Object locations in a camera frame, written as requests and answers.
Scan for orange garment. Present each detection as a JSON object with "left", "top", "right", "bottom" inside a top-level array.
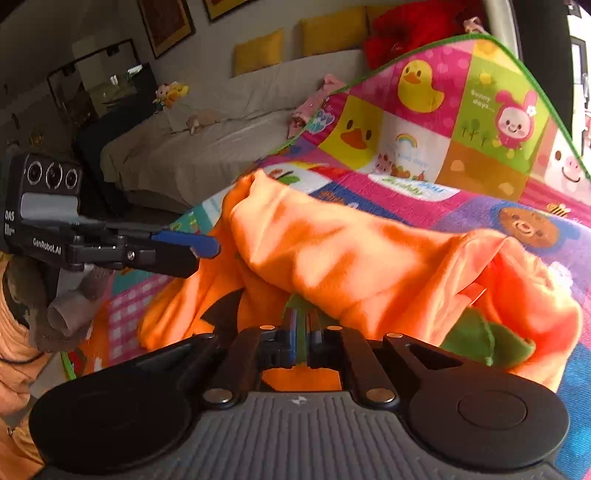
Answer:
[{"left": 138, "top": 172, "right": 583, "bottom": 390}]

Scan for person's hand on gripper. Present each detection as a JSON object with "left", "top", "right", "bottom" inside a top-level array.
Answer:
[{"left": 1, "top": 256, "right": 113, "bottom": 353}]

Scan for white sofa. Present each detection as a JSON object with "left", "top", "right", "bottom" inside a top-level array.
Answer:
[{"left": 100, "top": 50, "right": 367, "bottom": 213}]

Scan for black glass cabinet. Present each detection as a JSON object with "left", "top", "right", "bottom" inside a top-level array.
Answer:
[{"left": 46, "top": 38, "right": 156, "bottom": 127}]

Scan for small beige plush toy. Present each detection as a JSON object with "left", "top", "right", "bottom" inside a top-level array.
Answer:
[{"left": 186, "top": 110, "right": 221, "bottom": 135}]

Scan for plush toy bouquet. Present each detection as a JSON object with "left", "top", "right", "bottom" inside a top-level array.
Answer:
[{"left": 153, "top": 82, "right": 189, "bottom": 110}]

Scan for yellow cushion left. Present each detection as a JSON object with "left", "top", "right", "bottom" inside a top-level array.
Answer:
[{"left": 233, "top": 28, "right": 283, "bottom": 76}]

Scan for yellow cushion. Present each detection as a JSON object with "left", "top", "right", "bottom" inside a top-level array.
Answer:
[
  {"left": 233, "top": 28, "right": 283, "bottom": 76},
  {"left": 301, "top": 6, "right": 368, "bottom": 57}
]

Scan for pink baby garment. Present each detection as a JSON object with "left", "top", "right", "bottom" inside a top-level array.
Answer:
[{"left": 287, "top": 74, "right": 346, "bottom": 139}]

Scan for colourful cartoon play mat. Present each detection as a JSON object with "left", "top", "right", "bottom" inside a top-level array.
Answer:
[{"left": 66, "top": 35, "right": 590, "bottom": 479}]

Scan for yellow cushion right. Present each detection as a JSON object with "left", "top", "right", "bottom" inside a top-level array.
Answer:
[{"left": 301, "top": 6, "right": 368, "bottom": 57}]

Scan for red cushion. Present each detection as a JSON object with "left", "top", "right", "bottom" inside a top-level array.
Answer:
[{"left": 363, "top": 1, "right": 488, "bottom": 70}]

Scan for framed picture gold frame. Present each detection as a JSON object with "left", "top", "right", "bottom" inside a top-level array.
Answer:
[{"left": 137, "top": 0, "right": 195, "bottom": 59}]

